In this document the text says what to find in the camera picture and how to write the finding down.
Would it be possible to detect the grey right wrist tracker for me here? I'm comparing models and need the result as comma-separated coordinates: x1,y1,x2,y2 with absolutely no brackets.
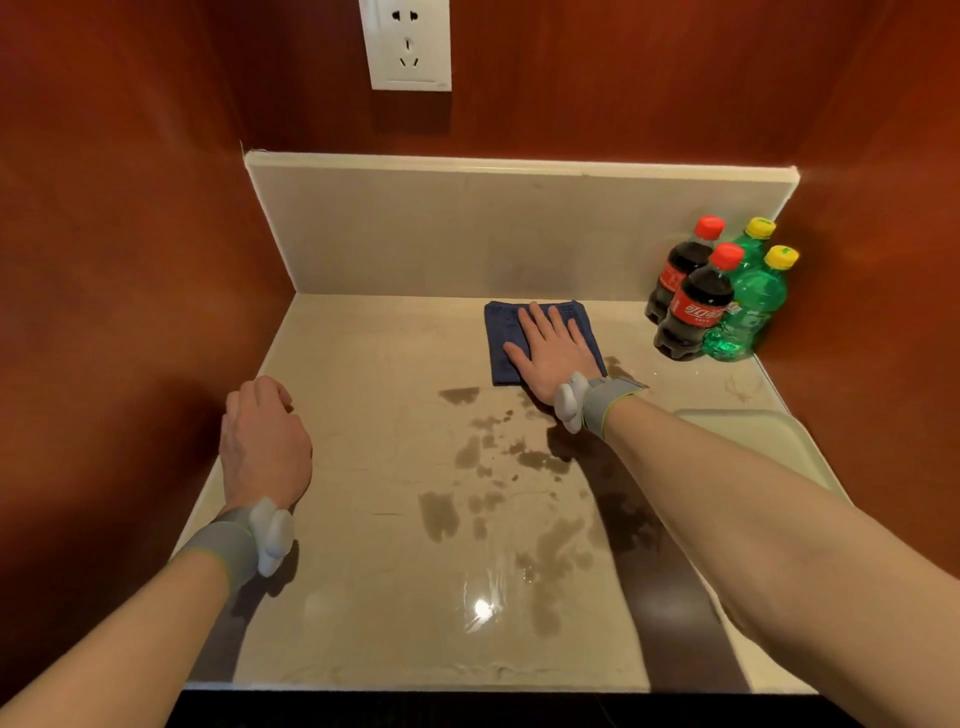
553,371,648,442

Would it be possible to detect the dark blue cloth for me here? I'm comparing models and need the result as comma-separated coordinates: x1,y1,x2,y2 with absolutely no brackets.
483,299,609,388

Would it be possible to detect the person's right hand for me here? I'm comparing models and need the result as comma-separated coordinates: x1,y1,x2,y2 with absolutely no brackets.
502,301,605,410

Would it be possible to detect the beige plastic tray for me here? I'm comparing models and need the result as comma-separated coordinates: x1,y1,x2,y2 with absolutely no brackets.
672,408,853,504

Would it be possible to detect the person's right forearm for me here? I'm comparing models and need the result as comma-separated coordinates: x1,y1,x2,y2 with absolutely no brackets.
603,393,960,728

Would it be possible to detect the yellow-capped green soda bottle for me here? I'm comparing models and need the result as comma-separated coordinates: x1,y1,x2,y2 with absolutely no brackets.
701,245,801,363
731,216,778,264

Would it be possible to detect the grey wrist tracker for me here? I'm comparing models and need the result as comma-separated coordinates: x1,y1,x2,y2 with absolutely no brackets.
173,496,296,594
553,371,648,442

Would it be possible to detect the beige stone backsplash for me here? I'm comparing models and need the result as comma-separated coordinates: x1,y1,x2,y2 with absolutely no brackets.
243,149,802,303

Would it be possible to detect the person's left forearm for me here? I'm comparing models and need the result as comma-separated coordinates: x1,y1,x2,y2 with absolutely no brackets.
0,551,230,728

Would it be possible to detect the white wall socket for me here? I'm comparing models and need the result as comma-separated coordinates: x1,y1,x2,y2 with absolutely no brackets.
357,0,454,93

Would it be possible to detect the grey left wrist tracker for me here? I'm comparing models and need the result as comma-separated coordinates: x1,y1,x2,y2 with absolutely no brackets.
173,496,296,594

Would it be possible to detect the person's left hand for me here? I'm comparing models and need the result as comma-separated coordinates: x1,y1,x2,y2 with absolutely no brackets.
218,374,314,519

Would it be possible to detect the red-capped cola bottle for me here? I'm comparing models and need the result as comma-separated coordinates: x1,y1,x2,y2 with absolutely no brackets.
644,215,727,325
653,242,746,362

